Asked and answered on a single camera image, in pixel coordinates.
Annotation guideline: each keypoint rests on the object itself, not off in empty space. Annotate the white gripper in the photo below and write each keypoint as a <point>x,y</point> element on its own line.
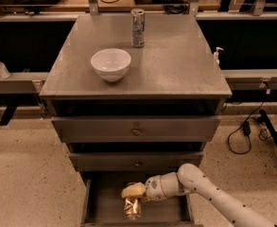
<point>153,186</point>

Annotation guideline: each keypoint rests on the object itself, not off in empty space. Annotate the orange soda can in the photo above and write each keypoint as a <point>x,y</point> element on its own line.
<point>132,208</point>

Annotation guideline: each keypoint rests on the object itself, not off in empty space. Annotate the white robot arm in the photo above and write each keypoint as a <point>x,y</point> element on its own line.
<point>190,179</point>

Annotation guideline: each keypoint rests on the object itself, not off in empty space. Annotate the bottom open drawer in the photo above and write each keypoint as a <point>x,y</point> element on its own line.
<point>103,206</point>

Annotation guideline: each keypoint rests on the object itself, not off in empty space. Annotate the middle grey drawer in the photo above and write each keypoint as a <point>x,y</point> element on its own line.
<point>133,161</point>

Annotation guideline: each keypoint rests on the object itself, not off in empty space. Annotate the grey drawer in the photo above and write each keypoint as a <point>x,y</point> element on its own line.
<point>100,129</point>
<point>133,161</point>

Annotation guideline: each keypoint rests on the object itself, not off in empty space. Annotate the grey drawer cabinet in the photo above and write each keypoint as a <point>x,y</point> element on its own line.
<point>174,74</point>

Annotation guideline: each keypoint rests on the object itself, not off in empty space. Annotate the top grey drawer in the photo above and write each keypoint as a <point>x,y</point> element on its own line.
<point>100,129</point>

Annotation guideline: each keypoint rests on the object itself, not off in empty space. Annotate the tall silver can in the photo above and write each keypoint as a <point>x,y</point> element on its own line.
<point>138,27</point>

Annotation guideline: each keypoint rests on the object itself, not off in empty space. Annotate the white ceramic bowl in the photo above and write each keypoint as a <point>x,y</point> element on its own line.
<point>111,64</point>

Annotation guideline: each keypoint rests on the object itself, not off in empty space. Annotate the white pump bottle right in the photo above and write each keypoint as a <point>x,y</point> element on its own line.
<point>216,54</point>

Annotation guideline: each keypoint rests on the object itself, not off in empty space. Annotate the grey metal rail left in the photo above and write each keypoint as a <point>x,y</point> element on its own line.
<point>23,83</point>

